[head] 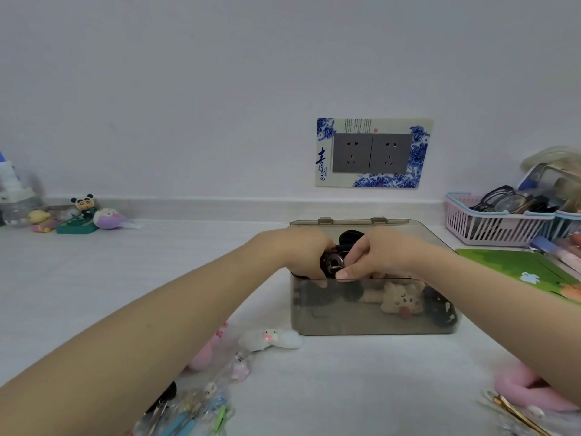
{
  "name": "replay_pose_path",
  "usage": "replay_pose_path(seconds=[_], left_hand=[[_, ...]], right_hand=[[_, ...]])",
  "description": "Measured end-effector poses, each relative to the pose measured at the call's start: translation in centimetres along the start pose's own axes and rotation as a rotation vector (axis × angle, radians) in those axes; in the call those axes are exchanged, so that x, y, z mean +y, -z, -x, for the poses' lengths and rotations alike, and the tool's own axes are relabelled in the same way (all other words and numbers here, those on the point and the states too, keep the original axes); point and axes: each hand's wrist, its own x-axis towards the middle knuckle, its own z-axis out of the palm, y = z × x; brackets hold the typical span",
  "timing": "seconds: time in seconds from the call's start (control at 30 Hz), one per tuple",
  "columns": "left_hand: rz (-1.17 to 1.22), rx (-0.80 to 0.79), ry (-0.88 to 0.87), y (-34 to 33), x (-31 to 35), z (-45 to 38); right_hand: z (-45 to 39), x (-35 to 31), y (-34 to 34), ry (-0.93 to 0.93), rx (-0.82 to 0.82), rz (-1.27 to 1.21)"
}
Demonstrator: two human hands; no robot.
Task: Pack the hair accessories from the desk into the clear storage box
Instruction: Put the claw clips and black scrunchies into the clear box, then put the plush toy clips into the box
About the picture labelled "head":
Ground person's left hand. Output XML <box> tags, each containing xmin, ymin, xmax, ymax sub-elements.
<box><xmin>252</xmin><ymin>228</ymin><xmax>338</xmax><ymax>289</ymax></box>

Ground person's right hand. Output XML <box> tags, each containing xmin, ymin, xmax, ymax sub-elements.
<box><xmin>336</xmin><ymin>229</ymin><xmax>426</xmax><ymax>283</ymax></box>

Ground black hair claw clip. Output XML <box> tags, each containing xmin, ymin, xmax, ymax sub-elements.
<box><xmin>320</xmin><ymin>229</ymin><xmax>364</xmax><ymax>276</ymax></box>

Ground person's right forearm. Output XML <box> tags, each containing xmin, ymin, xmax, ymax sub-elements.
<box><xmin>409</xmin><ymin>247</ymin><xmax>581</xmax><ymax>410</ymax></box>

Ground person's left forearm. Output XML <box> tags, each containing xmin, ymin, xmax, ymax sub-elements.
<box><xmin>0</xmin><ymin>233</ymin><xmax>291</xmax><ymax>436</ymax></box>

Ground grey translucent storage box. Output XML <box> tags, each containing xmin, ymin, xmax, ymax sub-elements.
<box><xmin>289</xmin><ymin>217</ymin><xmax>460</xmax><ymax>337</ymax></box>

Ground cream plush animal toy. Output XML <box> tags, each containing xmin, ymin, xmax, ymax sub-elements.
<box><xmin>380</xmin><ymin>280</ymin><xmax>426</xmax><ymax>319</ymax></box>

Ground white plush cloud toy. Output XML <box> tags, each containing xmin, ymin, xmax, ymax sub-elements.
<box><xmin>238</xmin><ymin>328</ymin><xmax>304</xmax><ymax>353</ymax></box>

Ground small pink charm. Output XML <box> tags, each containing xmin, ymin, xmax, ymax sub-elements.
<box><xmin>231</xmin><ymin>351</ymin><xmax>251</xmax><ymax>381</ymax></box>

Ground pink plastic basket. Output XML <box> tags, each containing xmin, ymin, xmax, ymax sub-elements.
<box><xmin>444</xmin><ymin>191</ymin><xmax>557</xmax><ymax>247</ymax></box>

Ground green printed card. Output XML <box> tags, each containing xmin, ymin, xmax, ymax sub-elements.
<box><xmin>456</xmin><ymin>248</ymin><xmax>581</xmax><ymax>307</ymax></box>

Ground pink plush toy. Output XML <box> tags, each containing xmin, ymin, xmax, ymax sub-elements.
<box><xmin>187</xmin><ymin>321</ymin><xmax>229</xmax><ymax>372</ymax></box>

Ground black framed glasses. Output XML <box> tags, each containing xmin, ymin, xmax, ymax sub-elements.
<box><xmin>471</xmin><ymin>185</ymin><xmax>529</xmax><ymax>214</ymax></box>

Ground pile of colourful hair clips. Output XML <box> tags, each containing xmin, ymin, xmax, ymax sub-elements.
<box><xmin>134</xmin><ymin>380</ymin><xmax>238</xmax><ymax>436</ymax></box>

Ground pink plush hair band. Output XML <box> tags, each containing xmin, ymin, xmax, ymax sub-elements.
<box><xmin>494</xmin><ymin>361</ymin><xmax>581</xmax><ymax>413</ymax></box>

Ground white pen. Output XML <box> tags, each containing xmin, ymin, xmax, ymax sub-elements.
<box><xmin>530</xmin><ymin>236</ymin><xmax>581</xmax><ymax>274</ymax></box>

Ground purple round plush toy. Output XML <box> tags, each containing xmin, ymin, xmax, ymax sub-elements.
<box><xmin>93</xmin><ymin>207</ymin><xmax>126</xmax><ymax>230</ymax></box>

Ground gold hair clip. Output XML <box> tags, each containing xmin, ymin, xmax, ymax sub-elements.
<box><xmin>491</xmin><ymin>393</ymin><xmax>553</xmax><ymax>436</ymax></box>

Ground blue plastic basket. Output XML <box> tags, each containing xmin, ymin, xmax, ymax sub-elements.
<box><xmin>553</xmin><ymin>209</ymin><xmax>581</xmax><ymax>245</ymax></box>

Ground clear plastic bag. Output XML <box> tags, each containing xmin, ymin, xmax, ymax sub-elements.
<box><xmin>519</xmin><ymin>146</ymin><xmax>581</xmax><ymax>213</ymax></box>

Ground panda figurine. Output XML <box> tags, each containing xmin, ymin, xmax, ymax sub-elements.
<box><xmin>71</xmin><ymin>193</ymin><xmax>96</xmax><ymax>220</ymax></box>

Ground green tray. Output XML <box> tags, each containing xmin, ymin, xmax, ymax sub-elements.
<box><xmin>55</xmin><ymin>217</ymin><xmax>99</xmax><ymax>236</ymax></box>

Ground clear bottle with blue cap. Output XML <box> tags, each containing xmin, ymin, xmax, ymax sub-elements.
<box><xmin>0</xmin><ymin>151</ymin><xmax>42</xmax><ymax>228</ymax></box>

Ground grey wall socket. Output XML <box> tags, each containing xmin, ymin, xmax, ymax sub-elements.
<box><xmin>332</xmin><ymin>133</ymin><xmax>373</xmax><ymax>173</ymax></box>
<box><xmin>371</xmin><ymin>133</ymin><xmax>413</xmax><ymax>173</ymax></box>

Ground blue floral socket frame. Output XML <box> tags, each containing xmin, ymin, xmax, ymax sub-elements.
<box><xmin>315</xmin><ymin>117</ymin><xmax>434</xmax><ymax>189</ymax></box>

